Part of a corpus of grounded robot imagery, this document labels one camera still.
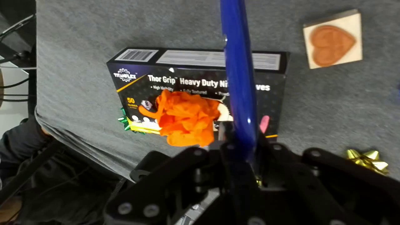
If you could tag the black nitrile gloves box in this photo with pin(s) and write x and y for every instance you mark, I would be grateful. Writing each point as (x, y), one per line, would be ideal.
(138, 79)

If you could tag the grey table cloth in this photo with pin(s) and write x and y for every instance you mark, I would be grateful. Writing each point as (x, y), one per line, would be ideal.
(83, 83)

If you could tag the gold gift bow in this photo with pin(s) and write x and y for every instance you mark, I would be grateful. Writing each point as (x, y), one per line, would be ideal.
(369, 161)

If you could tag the green gift bow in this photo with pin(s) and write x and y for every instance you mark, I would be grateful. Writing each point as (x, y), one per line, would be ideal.
(126, 123)

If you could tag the blue marker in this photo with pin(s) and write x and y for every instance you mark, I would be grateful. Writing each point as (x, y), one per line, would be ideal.
(239, 83)

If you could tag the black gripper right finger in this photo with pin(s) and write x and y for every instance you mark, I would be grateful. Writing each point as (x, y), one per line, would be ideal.
(325, 192)

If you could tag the pink eraser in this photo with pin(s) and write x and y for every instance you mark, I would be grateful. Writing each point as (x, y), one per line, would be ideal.
(264, 124)

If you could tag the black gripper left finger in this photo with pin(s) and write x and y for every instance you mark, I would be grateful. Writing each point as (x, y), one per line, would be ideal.
(179, 188)

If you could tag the wooden heart stamp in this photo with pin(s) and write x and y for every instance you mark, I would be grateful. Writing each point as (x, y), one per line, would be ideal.
(333, 42)

